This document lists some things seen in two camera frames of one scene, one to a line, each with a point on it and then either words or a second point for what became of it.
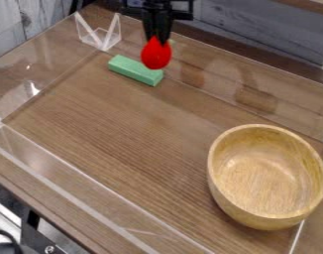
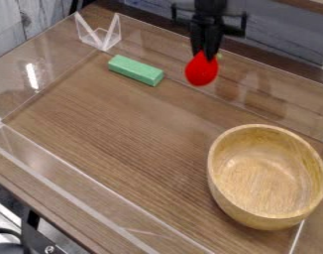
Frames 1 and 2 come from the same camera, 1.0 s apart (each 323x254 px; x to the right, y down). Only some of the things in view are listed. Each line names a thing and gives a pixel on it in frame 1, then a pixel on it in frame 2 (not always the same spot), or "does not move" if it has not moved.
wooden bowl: (266, 176) does not move
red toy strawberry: (154, 54) to (201, 69)
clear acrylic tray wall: (202, 153) does not move
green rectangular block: (134, 69) does not move
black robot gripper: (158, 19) to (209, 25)
